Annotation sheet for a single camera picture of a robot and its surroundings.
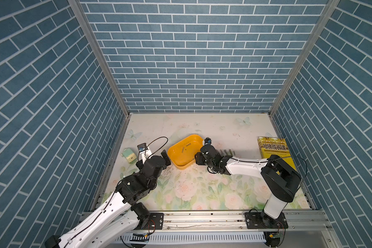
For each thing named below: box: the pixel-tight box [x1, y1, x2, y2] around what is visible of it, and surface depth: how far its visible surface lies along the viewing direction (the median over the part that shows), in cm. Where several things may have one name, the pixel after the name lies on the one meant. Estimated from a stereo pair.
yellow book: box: [257, 136, 297, 170], surface depth 101 cm
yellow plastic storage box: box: [167, 134, 204, 170], surface depth 101 cm
